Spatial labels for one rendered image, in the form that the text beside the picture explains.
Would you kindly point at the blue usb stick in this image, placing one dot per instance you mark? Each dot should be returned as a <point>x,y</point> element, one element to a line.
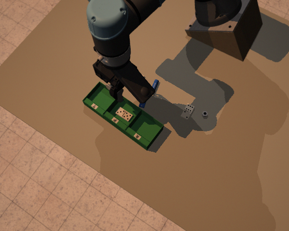
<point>142,105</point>

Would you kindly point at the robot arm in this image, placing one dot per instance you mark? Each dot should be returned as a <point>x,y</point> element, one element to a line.
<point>112,21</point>

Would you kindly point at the green rack of three bins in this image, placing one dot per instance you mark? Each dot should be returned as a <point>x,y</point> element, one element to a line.
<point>142,128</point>

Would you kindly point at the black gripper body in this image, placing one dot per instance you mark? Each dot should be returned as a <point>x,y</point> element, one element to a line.
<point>104,72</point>

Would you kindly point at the grey hex nut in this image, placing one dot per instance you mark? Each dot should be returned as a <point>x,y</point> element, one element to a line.
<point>204,114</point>

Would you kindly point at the blue aa battery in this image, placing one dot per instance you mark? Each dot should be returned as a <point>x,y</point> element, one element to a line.
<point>155,84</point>

